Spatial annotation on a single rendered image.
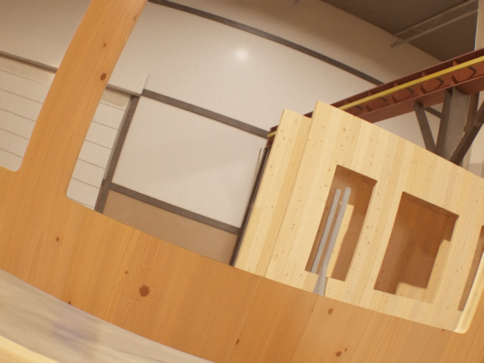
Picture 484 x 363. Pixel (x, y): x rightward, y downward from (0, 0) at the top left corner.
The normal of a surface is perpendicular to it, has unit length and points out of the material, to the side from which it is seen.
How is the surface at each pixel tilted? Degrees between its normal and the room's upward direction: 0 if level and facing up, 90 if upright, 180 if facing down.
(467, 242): 90
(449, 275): 90
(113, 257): 90
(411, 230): 90
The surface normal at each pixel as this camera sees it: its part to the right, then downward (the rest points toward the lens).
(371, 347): 0.16, -0.10
